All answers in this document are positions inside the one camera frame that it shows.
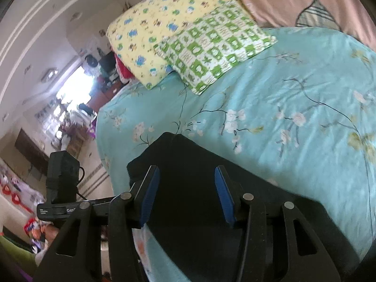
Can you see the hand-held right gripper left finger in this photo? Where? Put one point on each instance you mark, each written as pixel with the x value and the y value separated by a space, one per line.
pixel 149 195

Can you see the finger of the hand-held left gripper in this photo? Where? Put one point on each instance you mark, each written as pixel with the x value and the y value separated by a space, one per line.
pixel 100 203

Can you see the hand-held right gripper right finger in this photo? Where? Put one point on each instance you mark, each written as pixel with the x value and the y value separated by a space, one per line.
pixel 224 196

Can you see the black pants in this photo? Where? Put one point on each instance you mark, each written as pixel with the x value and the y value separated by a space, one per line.
pixel 188 164

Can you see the person's left forearm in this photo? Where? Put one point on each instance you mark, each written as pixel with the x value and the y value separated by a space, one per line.
pixel 17 252

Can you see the person's left hand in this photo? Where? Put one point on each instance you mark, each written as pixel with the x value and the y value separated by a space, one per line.
pixel 52 232

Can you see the blue floral bed sheet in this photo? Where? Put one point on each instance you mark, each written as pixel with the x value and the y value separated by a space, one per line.
pixel 293 167

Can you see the bright window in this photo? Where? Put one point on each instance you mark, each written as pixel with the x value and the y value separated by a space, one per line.
pixel 75 85

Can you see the ceiling lamp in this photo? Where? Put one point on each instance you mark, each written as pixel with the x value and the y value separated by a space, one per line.
pixel 49 74

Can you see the red cloth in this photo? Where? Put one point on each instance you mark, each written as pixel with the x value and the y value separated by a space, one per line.
pixel 122 70

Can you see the green checked pillow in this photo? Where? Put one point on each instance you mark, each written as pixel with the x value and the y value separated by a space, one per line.
pixel 211 50

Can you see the yellow printed pillow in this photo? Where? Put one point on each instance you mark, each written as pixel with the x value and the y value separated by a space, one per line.
pixel 147 35

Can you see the black wall television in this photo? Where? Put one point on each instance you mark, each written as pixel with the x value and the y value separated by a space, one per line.
pixel 30 152

